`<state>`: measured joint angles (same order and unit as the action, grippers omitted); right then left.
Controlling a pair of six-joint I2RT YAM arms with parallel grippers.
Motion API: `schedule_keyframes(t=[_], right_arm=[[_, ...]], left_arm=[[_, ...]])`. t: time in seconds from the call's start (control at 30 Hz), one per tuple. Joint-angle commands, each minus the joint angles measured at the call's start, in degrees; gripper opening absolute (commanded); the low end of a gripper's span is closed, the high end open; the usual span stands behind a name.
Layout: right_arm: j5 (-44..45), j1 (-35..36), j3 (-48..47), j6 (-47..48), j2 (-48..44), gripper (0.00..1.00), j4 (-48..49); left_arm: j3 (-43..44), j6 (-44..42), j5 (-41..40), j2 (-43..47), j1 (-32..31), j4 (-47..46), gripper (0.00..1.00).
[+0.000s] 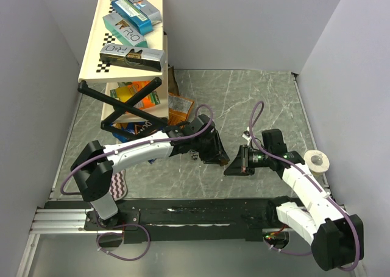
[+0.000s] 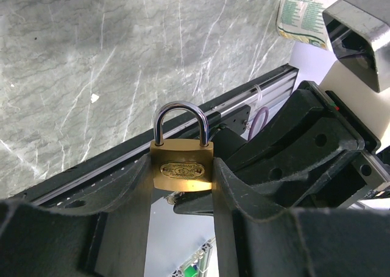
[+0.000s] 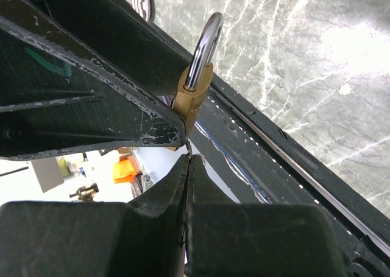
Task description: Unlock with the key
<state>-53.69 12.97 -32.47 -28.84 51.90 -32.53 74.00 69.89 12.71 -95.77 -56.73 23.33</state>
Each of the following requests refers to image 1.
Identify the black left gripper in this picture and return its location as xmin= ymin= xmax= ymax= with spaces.
xmin=192 ymin=130 xmax=229 ymax=165

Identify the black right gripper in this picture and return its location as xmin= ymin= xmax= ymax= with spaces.
xmin=224 ymin=144 xmax=272 ymax=176

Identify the small padlock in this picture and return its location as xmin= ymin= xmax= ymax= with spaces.
xmin=191 ymin=152 xmax=198 ymax=161

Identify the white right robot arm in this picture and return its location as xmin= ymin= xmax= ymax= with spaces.
xmin=224 ymin=129 xmax=364 ymax=271

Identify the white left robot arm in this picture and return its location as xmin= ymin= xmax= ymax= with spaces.
xmin=70 ymin=114 xmax=230 ymax=230

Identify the orange Kettle chips bag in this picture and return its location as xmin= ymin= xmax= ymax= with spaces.
xmin=168 ymin=93 xmax=194 ymax=125

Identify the white tape roll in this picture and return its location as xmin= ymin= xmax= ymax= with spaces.
xmin=303 ymin=150 xmax=330 ymax=178

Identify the orange sponge package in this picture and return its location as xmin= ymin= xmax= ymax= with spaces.
xmin=110 ymin=81 xmax=160 ymax=110

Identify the dark grey R&O box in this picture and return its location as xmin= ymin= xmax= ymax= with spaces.
xmin=99 ymin=43 xmax=166 ymax=72

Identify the cream two-tier shelf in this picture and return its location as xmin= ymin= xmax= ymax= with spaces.
xmin=78 ymin=0 xmax=169 ymax=120

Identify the teal R&O box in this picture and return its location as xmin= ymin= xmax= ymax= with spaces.
xmin=103 ymin=12 xmax=148 ymax=48

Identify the blue foil box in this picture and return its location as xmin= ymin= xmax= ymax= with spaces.
xmin=111 ymin=0 xmax=153 ymax=35

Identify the silver R&O box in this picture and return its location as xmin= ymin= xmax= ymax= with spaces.
xmin=128 ymin=0 xmax=163 ymax=25

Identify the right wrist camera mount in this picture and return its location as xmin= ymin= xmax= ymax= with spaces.
xmin=242 ymin=130 xmax=252 ymax=146

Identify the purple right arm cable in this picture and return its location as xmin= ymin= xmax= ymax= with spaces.
xmin=249 ymin=100 xmax=360 ymax=272

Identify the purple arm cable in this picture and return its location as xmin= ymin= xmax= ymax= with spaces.
xmin=249 ymin=100 xmax=360 ymax=272
xmin=60 ymin=104 xmax=214 ymax=196

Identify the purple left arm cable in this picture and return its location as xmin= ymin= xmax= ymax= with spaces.
xmin=60 ymin=104 xmax=214 ymax=196

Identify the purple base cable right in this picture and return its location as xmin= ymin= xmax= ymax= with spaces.
xmin=263 ymin=228 xmax=313 ymax=256

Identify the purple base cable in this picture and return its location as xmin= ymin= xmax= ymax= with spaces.
xmin=96 ymin=222 xmax=152 ymax=261
xmin=263 ymin=228 xmax=313 ymax=256

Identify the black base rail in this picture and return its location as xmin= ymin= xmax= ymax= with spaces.
xmin=84 ymin=198 xmax=283 ymax=244

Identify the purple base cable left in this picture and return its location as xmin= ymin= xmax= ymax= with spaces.
xmin=96 ymin=222 xmax=152 ymax=261

